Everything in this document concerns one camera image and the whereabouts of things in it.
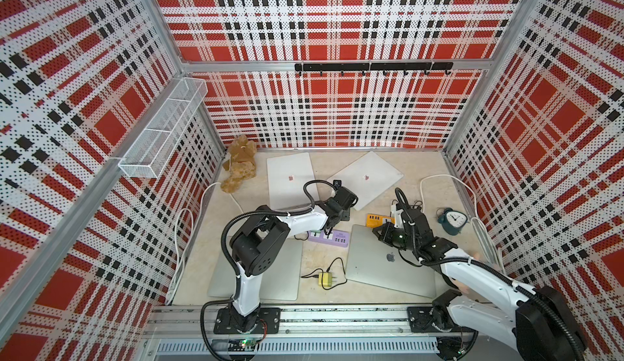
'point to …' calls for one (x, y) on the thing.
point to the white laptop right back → (367, 177)
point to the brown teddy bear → (241, 163)
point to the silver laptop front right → (371, 261)
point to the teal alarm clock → (451, 220)
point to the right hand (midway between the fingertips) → (376, 229)
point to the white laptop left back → (287, 176)
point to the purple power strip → (334, 237)
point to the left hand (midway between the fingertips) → (344, 208)
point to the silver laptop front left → (281, 282)
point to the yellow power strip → (373, 220)
